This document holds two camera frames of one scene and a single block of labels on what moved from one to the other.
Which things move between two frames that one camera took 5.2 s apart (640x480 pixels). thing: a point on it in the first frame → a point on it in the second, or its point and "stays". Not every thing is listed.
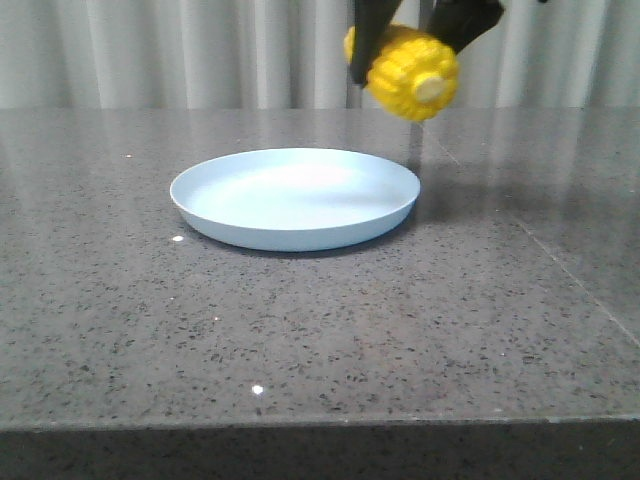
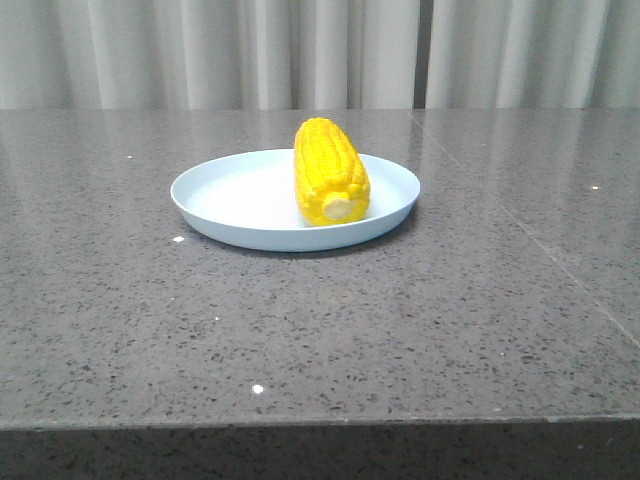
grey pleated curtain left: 175,54 stays
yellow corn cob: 415,74 → 330,180
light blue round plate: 296,199 stays
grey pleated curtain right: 555,54 stays
